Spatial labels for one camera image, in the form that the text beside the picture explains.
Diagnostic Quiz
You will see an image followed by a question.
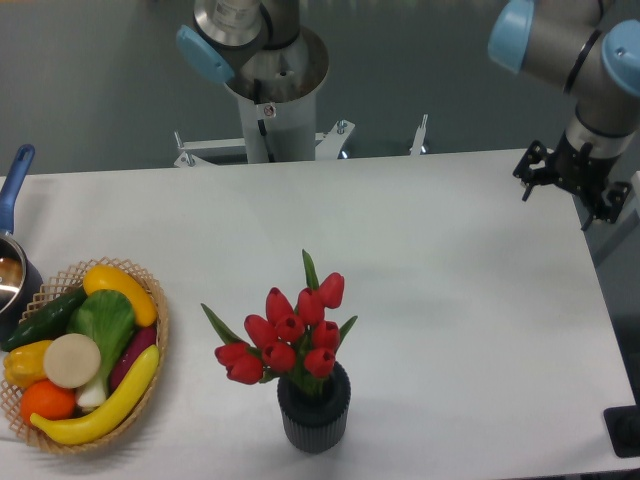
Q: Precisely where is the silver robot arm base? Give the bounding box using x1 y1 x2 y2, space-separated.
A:
176 1 329 104

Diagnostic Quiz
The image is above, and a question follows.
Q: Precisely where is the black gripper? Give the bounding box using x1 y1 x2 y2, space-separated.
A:
512 128 632 231

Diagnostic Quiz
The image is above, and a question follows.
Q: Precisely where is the black device at edge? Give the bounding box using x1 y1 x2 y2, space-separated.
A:
603 405 639 458

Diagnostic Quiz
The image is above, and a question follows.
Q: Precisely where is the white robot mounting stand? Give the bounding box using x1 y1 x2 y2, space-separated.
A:
172 92 430 169

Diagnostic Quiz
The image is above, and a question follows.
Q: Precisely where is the yellow bell pepper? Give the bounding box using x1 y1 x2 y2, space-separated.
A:
3 340 53 389

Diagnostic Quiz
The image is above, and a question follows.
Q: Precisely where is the woven wicker basket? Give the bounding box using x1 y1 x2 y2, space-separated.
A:
1 258 169 454

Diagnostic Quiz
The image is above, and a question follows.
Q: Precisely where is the beige round disc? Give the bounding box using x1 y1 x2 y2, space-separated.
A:
43 333 101 389

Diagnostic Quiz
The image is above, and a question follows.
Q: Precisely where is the blue handled saucepan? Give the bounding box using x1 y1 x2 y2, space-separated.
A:
1 144 43 341

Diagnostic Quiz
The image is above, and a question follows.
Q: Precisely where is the green cucumber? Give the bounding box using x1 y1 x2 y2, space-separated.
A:
1 288 87 352

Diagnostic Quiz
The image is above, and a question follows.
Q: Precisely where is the purple sweet potato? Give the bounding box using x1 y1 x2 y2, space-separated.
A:
109 325 157 393

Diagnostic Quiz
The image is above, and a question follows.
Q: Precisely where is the dark ribbed vase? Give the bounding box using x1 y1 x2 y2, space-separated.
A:
277 363 351 454

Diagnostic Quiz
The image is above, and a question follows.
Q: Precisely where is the green bok choy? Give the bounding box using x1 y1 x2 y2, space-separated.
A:
66 290 135 412

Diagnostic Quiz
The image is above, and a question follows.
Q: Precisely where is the yellow squash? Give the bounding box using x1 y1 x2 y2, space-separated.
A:
83 264 157 327

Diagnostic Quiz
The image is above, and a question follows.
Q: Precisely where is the yellow banana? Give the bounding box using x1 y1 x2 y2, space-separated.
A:
30 345 160 446

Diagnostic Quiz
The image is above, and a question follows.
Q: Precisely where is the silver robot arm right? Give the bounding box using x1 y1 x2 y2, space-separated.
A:
488 1 639 230

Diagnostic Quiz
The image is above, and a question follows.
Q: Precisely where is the red tulip bouquet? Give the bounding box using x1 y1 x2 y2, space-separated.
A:
202 251 357 400

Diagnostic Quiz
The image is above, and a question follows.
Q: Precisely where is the orange fruit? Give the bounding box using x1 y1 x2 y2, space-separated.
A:
20 380 76 424

